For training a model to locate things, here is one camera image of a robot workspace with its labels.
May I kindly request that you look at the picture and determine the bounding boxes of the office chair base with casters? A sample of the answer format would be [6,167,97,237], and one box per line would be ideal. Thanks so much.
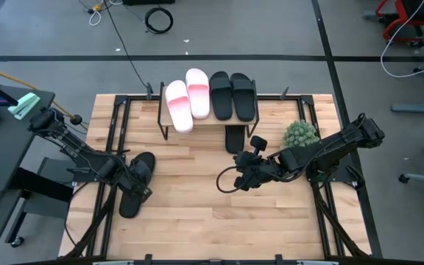
[398,144,424,232]

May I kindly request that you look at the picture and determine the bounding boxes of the green plant in patterned pot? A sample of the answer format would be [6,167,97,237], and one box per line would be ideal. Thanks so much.
[282,119,321,149]

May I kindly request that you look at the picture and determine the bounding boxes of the long black floor cable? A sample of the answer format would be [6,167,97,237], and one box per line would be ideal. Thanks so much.
[102,0,149,88]

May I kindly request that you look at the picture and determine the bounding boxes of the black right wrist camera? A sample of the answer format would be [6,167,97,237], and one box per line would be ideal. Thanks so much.
[250,135,269,156]

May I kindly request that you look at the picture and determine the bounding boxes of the yellow cable with black end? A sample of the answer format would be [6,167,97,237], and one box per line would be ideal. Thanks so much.
[0,63,83,126]

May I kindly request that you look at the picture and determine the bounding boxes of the white cable with yellow plug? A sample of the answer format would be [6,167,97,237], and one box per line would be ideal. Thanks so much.
[88,0,123,27]

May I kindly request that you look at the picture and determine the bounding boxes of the black slide sandal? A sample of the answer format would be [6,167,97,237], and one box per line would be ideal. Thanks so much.
[225,124,247,155]
[230,72,258,123]
[208,71,234,121]
[119,151,157,219]

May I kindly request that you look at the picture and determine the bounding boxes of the black aluminium table frame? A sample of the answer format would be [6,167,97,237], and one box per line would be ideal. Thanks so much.
[64,86,373,265]

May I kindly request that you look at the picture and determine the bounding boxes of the grey desk foot with caster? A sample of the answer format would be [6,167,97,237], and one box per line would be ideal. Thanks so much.
[4,156,75,248]

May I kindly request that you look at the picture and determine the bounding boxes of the wooden shelf with black frame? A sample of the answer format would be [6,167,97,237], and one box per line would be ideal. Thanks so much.
[157,78,261,141]

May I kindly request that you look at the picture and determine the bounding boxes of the grey table base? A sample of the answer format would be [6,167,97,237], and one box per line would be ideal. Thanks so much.
[391,57,424,115]

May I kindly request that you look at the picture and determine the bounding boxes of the pink slide sandal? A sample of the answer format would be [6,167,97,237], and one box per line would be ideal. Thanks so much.
[164,79,195,134]
[185,68,211,120]

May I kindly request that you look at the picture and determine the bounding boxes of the long white floor cable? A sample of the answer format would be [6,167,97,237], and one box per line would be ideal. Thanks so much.
[380,0,424,79]

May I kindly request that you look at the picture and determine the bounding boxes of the coiled black cable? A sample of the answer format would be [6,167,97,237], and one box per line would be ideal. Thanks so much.
[144,7,174,35]

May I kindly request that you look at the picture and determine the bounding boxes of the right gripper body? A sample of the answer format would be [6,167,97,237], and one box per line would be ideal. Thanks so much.
[250,150,291,186]

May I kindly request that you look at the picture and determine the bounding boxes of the mint green stapler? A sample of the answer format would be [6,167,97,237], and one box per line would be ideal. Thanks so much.
[7,92,41,121]

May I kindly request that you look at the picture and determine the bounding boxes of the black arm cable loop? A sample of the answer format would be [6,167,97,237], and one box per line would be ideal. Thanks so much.
[216,166,243,194]

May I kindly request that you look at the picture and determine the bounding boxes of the dark grey desk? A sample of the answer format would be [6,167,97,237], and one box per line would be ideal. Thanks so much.
[0,86,56,193]

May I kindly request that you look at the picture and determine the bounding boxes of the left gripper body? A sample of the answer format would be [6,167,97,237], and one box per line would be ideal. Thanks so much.
[121,163,152,199]

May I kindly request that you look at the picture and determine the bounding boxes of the red and black chair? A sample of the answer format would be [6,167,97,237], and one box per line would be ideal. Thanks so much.
[362,0,424,48]

